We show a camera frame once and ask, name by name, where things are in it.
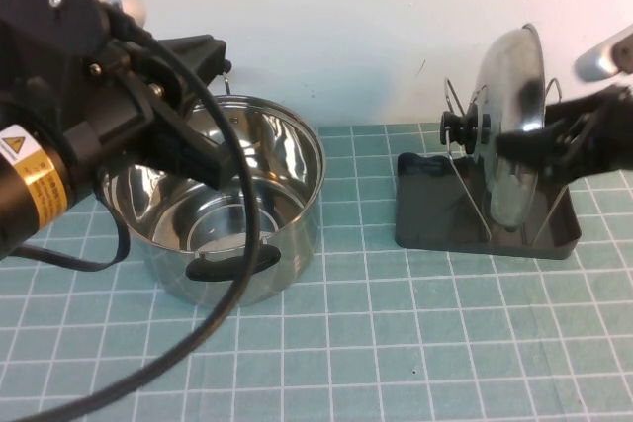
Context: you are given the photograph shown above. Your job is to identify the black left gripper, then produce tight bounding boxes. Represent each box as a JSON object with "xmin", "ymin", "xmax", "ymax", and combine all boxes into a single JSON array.
[{"xmin": 63, "ymin": 33, "xmax": 234, "ymax": 192}]

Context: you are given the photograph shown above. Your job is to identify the stainless steel pot black handles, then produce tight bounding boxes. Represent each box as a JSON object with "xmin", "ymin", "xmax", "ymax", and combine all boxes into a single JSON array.
[{"xmin": 96, "ymin": 59, "xmax": 327, "ymax": 309}]

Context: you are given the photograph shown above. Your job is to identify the thick black cable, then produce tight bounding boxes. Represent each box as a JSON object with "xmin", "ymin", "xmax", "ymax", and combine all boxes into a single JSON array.
[{"xmin": 0, "ymin": 39, "xmax": 263, "ymax": 422}]

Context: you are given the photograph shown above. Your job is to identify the black left camera mount bracket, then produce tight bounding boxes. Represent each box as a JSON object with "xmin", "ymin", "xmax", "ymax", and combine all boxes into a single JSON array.
[{"xmin": 0, "ymin": 0, "xmax": 118, "ymax": 113}]

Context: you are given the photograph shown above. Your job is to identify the thin black cable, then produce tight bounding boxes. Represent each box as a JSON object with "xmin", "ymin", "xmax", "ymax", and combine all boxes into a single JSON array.
[{"xmin": 17, "ymin": 184, "xmax": 133, "ymax": 274}]

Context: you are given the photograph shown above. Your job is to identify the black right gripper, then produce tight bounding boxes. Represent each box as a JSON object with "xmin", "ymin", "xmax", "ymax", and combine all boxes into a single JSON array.
[{"xmin": 494, "ymin": 85, "xmax": 633, "ymax": 182}]

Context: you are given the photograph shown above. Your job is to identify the wire lid rack black tray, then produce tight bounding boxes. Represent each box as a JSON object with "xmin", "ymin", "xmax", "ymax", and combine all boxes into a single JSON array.
[{"xmin": 395, "ymin": 76, "xmax": 583, "ymax": 262}]

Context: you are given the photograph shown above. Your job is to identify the stainless steel lid black knob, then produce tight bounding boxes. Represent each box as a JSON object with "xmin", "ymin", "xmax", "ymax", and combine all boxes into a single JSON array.
[{"xmin": 438, "ymin": 22, "xmax": 548, "ymax": 233}]

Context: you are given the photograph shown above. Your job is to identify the green white grid tablecloth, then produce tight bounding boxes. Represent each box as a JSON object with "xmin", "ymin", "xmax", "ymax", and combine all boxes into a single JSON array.
[{"xmin": 0, "ymin": 114, "xmax": 633, "ymax": 422}]

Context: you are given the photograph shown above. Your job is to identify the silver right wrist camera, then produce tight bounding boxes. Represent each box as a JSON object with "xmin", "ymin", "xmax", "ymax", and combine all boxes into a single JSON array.
[{"xmin": 573, "ymin": 24, "xmax": 633, "ymax": 83}]

